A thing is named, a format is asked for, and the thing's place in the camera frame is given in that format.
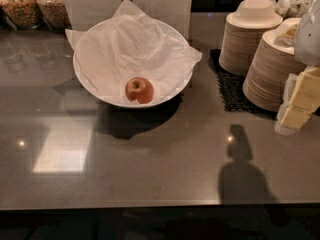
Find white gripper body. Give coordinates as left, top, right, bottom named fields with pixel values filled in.
left=294, top=3, right=320, bottom=66

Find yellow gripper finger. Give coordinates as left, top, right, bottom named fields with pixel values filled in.
left=274, top=18, right=299, bottom=47
left=275, top=66, right=320, bottom=135

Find red apple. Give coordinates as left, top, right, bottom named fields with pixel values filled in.
left=125, top=77, right=154, bottom=104

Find white bowl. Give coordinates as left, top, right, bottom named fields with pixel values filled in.
left=72, top=17, right=194, bottom=109

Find right stack paper bowls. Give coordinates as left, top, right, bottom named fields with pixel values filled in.
left=242, top=18, right=305, bottom=112

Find stack paper bowls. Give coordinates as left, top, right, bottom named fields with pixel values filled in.
left=242, top=18, right=305, bottom=112
left=219, top=0, right=283, bottom=76

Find left stack paper bowls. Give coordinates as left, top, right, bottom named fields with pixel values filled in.
left=219, top=0, right=283, bottom=76

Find black mesh mat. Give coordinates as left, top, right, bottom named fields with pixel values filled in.
left=208, top=49, right=267, bottom=113

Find right white sign panel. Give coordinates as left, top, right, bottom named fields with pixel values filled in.
left=132, top=0, right=192, bottom=38

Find white sign panel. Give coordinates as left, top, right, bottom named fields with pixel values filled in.
left=64, top=0, right=122, bottom=31
left=132, top=0, right=192, bottom=38

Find white paper liner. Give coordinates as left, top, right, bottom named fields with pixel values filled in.
left=65, top=0, right=203, bottom=106

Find left white sign panel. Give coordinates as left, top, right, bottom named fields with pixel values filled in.
left=64, top=0, right=122, bottom=31

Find right glass cereal jar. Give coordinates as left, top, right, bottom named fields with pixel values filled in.
left=36, top=0, right=70, bottom=29

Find glass cereal jar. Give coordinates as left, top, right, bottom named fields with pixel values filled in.
left=0, top=0, right=43, bottom=29
left=36, top=0, right=70, bottom=29

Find left glass cereal jar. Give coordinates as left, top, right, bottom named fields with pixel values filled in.
left=0, top=0, right=43, bottom=29

